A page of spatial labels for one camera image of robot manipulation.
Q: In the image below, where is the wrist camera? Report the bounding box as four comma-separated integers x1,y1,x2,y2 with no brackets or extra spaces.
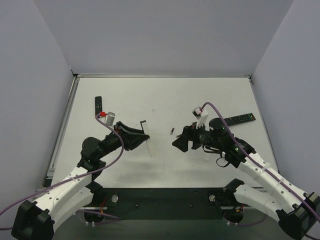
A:
99,111,116,127
192,106,209,129

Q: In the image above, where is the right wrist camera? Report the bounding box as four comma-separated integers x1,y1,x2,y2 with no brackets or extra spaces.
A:
192,106,209,129

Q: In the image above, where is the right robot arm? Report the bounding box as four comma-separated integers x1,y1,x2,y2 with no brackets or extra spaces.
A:
172,118,320,240

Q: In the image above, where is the purple cable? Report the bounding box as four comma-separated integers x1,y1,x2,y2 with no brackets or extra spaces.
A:
0,113,125,231
201,101,320,240

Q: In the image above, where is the white remote control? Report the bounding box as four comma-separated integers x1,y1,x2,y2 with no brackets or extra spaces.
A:
139,120,154,158

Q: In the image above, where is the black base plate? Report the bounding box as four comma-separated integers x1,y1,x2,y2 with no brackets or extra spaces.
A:
87,187,242,220

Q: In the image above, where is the aluminium frame rail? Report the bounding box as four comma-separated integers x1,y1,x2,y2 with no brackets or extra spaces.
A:
31,184,300,210

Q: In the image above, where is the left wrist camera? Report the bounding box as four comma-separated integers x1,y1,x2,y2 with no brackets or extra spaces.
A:
99,111,116,127

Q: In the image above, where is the white battery cover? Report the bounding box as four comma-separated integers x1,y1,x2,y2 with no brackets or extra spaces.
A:
204,152,215,162

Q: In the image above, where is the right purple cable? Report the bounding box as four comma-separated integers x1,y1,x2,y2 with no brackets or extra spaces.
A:
201,101,320,240

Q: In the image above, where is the wide black remote control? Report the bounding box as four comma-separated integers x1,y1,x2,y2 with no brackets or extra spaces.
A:
224,113,256,127

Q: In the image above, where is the slim black remote control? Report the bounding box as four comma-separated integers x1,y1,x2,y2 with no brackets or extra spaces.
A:
94,96,103,115

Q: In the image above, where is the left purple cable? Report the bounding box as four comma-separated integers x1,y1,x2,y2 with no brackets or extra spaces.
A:
0,113,125,231

